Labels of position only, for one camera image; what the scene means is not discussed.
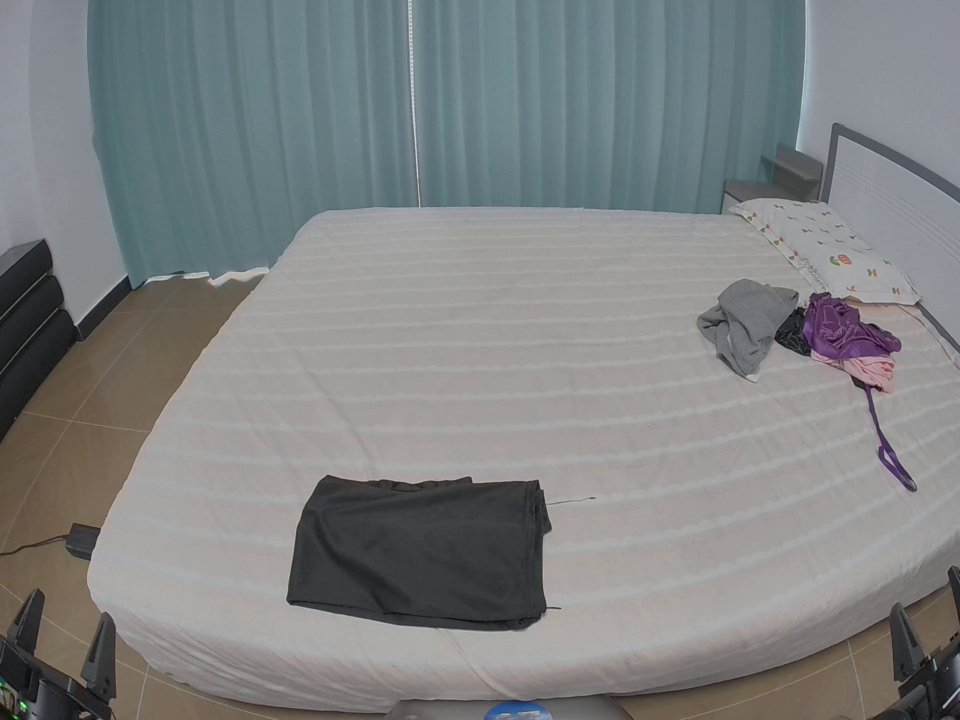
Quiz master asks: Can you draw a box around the black T-shirt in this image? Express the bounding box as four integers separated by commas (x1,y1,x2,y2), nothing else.
286,474,554,632

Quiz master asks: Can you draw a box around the black chest of drawers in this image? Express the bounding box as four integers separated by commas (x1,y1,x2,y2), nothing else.
0,239,76,441

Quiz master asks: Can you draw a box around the bed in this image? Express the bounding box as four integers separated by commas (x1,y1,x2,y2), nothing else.
86,123,960,714

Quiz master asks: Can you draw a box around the purple garment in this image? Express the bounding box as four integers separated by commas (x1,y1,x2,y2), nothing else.
802,291,918,493

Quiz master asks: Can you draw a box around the pink garment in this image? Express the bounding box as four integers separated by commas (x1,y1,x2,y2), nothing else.
810,353,897,394

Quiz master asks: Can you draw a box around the white printed pillow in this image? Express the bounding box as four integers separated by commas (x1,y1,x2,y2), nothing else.
729,198,924,306

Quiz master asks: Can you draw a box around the grey garment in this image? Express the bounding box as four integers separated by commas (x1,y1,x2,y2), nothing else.
697,278,801,382

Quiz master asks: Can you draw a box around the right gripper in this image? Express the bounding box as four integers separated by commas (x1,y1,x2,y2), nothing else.
888,565,960,720

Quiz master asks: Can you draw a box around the black cable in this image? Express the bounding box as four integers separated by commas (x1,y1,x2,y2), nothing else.
0,537,72,557

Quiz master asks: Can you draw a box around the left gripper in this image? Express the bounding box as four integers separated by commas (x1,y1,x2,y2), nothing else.
0,589,119,720

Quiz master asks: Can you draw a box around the black shiny garment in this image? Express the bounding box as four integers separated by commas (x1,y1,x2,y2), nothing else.
774,308,811,354

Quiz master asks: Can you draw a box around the grey bedside table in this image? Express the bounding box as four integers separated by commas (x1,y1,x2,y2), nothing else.
722,143,824,212

